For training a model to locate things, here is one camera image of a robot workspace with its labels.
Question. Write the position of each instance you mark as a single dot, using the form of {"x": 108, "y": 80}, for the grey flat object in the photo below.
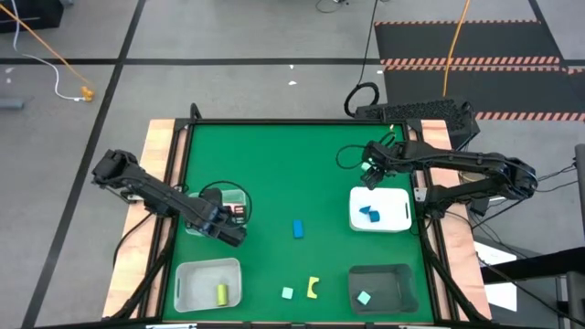
{"x": 11, "y": 103}

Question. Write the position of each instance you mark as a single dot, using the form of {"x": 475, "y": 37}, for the green table mat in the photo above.
{"x": 292, "y": 183}

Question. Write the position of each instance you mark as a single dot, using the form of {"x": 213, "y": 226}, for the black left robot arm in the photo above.
{"x": 151, "y": 194}

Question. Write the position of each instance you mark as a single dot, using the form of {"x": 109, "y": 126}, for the yellow arch block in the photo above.
{"x": 315, "y": 288}

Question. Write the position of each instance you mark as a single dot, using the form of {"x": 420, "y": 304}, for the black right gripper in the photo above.
{"x": 384, "y": 155}

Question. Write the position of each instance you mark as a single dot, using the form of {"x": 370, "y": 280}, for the black hazard-striped floor mat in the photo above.
{"x": 411, "y": 87}
{"x": 411, "y": 41}

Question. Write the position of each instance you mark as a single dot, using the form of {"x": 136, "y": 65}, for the opaque white plastic bin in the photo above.
{"x": 393, "y": 201}

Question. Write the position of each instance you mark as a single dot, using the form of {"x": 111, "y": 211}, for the yellow cylinder block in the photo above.
{"x": 222, "y": 294}

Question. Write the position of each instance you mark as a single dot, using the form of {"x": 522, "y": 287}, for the dark grey plastic bin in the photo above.
{"x": 388, "y": 283}

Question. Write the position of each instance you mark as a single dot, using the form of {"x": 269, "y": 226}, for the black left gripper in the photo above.
{"x": 212, "y": 196}

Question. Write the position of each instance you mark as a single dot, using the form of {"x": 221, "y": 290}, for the white box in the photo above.
{"x": 500, "y": 292}

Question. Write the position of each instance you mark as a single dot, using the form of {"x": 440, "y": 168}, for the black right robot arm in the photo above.
{"x": 457, "y": 160}

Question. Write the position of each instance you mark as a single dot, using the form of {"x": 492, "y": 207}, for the black box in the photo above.
{"x": 27, "y": 16}

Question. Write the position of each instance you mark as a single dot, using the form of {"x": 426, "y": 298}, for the black beam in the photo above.
{"x": 548, "y": 262}

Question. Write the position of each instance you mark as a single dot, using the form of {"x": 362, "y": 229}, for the long blue block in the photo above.
{"x": 298, "y": 228}

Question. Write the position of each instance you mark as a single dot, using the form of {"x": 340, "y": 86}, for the clear plastic bin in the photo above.
{"x": 230, "y": 194}

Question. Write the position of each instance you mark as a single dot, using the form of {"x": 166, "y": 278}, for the blue cube block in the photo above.
{"x": 375, "y": 216}

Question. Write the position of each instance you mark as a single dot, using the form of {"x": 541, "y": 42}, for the translucent white plastic bin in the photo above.
{"x": 201, "y": 288}

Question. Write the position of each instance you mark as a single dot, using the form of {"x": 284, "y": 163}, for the grey post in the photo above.
{"x": 580, "y": 183}

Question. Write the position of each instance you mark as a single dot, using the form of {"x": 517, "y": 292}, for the mint cube block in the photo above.
{"x": 364, "y": 298}
{"x": 287, "y": 293}

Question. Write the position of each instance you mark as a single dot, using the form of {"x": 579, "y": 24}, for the silver mounting plate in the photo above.
{"x": 419, "y": 194}

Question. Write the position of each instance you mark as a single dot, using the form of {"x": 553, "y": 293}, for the black perforated computer case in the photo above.
{"x": 425, "y": 109}

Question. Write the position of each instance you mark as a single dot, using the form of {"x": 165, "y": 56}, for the blue wedge block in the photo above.
{"x": 364, "y": 210}

